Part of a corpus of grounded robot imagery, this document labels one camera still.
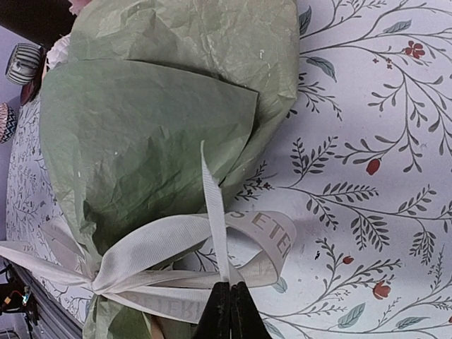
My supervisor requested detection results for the green paper flower bouquet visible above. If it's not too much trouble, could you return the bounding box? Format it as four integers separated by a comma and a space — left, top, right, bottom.
40, 1, 299, 338

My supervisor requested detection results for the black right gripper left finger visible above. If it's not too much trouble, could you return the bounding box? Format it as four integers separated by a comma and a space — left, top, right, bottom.
191, 282, 231, 339

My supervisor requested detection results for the red patterned bowl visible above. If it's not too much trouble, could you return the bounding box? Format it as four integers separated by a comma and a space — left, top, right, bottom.
0, 102, 18, 143

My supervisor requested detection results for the red floral saucer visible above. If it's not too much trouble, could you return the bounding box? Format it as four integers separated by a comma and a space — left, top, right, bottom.
20, 76, 42, 106

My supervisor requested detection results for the white printed ribbon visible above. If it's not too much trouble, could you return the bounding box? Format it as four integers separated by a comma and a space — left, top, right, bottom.
1, 159, 297, 323

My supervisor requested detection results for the black white striped cup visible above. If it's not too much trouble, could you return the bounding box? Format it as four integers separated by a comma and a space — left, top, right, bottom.
5, 43, 43, 85

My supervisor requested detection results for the floral patterned table mat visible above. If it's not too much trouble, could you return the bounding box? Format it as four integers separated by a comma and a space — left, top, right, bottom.
1, 1, 451, 338

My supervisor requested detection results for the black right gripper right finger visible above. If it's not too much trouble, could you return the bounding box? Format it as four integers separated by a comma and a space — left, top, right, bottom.
231, 282, 269, 339

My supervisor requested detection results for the aluminium frame rail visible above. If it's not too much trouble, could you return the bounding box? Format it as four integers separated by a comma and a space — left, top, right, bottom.
4, 260, 82, 339

